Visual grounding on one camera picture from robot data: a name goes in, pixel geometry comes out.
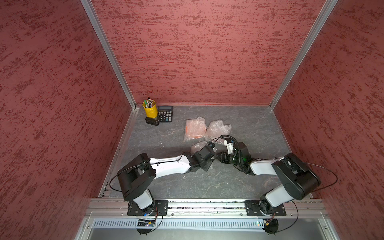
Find clear bubble wrap sheet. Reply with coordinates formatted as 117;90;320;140
192;142;216;172

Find black stapler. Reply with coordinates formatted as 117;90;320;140
145;117;160;126

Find bubble wrapped pink plate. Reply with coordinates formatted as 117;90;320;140
205;120;232;144

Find perforated cable duct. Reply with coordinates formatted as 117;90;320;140
92;219;264;232

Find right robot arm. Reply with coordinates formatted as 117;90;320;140
218;152;321;216

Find pens in cup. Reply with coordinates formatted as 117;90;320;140
144;98;155;109

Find aluminium front rail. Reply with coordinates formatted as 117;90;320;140
86;199;330;219

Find black calculator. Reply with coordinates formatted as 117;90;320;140
158;106;173;123

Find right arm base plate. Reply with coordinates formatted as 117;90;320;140
244;200;287;217

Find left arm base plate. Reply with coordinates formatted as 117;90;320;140
127;200;169;216

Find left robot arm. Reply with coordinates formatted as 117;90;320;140
116;144;216;215

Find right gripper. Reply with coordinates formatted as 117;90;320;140
214;151;243;166

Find yellow pen cup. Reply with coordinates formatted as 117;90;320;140
143;102;158;119

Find bubble wrapped orange plate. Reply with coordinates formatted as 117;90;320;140
184;117;207;141

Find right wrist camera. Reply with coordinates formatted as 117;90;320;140
224;140;236;155

